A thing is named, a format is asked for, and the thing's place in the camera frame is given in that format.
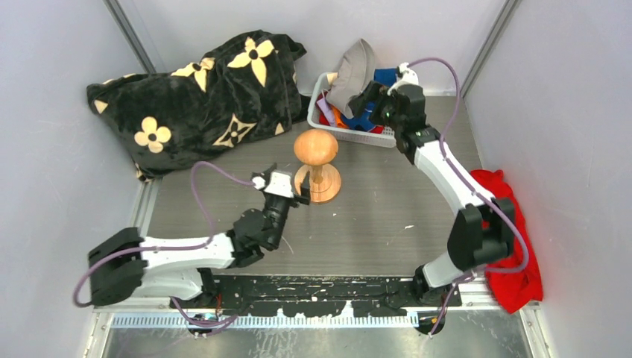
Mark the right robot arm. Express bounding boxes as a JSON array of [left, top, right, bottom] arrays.
[[349, 81, 515, 307]]

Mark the orange bucket hat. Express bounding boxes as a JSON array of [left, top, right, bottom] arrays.
[[332, 107, 349, 129]]

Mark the purple cable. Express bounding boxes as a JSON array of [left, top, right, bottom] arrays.
[[407, 57, 530, 337], [72, 160, 258, 338]]

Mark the grey bucket hat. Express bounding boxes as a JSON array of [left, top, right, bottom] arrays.
[[326, 39, 376, 118]]

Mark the lilac bucket hat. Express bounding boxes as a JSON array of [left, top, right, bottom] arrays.
[[316, 96, 335, 122]]

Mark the black blanket with cream flowers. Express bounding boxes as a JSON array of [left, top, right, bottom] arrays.
[[86, 30, 309, 181]]

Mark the wooden hat stand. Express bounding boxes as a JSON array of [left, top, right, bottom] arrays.
[[294, 128, 342, 204]]

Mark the red bucket hat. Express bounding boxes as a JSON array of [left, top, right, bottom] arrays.
[[318, 113, 385, 134]]

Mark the blue bucket hat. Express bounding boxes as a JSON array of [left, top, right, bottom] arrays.
[[340, 68, 397, 134]]

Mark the white plastic basket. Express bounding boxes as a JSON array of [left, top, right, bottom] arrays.
[[306, 72, 416, 148]]

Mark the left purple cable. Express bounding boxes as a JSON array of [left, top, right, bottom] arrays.
[[72, 160, 258, 338]]

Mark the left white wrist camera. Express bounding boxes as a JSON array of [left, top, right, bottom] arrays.
[[251, 169, 294, 198]]

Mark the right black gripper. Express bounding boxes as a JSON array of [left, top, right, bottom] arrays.
[[350, 81, 404, 132]]

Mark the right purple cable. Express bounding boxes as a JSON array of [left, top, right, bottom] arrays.
[[407, 57, 530, 337]]

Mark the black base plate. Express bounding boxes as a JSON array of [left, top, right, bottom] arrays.
[[170, 274, 463, 318]]

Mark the red cloth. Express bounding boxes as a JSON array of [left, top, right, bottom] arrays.
[[470, 169, 543, 314]]

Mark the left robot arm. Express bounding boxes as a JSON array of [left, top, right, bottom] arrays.
[[75, 165, 311, 308]]

